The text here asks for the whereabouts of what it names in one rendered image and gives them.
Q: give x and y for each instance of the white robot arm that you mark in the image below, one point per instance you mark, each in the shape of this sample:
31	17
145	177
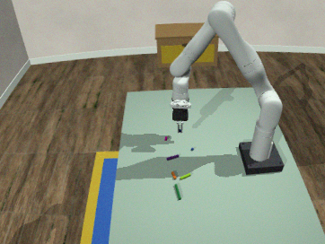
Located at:
221	22

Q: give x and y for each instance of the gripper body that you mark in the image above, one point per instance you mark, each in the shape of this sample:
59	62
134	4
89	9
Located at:
180	104

